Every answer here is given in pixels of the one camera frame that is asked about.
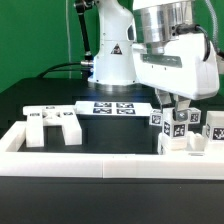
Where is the white U-shaped fence frame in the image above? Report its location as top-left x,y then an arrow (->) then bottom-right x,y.
0,121 -> 224,180

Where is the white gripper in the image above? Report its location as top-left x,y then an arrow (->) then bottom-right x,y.
126,16 -> 221,122

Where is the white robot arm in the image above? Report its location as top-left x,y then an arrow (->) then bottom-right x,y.
89,0 -> 219,102

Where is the white chair seat piece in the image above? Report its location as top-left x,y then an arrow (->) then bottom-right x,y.
157,131 -> 224,156

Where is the white chair back piece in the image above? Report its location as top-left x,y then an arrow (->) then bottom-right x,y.
23,105 -> 82,147

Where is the black cable on table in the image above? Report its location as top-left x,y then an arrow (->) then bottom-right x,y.
36,62 -> 93,79

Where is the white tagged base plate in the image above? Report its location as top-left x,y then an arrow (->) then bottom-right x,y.
75,101 -> 152,117

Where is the black hose behind robot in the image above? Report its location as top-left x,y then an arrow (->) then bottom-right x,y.
73,0 -> 98,68

